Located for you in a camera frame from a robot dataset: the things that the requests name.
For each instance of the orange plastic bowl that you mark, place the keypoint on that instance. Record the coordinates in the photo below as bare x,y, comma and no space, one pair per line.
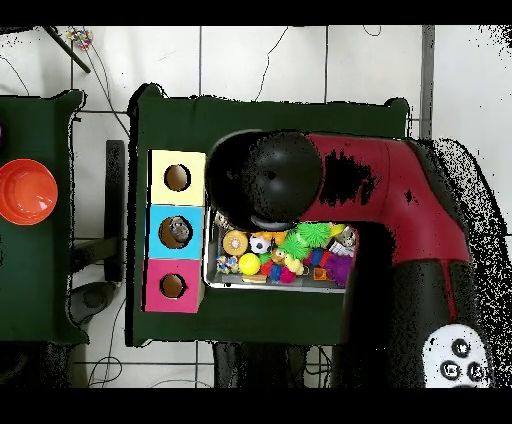
26,192

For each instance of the purple spiky ball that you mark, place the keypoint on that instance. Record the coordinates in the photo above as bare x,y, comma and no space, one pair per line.
340,268

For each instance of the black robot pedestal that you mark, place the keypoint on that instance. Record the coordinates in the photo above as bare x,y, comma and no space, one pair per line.
256,366

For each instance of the orange toy building block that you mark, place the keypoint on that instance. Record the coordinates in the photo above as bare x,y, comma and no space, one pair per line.
278,236

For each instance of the yellow tennis ball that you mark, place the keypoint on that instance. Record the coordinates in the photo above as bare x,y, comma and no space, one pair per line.
249,264

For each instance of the dark green tablecloth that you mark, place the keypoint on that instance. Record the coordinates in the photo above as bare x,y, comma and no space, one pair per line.
36,280
180,120

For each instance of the wooden box with three holes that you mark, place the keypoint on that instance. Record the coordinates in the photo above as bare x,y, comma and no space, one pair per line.
176,198

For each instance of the black rod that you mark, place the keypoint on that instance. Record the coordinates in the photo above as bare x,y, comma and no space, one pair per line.
66,48

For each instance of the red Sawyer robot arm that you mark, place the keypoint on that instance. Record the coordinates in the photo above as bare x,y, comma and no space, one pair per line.
360,180

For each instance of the silver mesh bin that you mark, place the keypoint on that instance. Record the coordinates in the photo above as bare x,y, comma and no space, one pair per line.
228,282

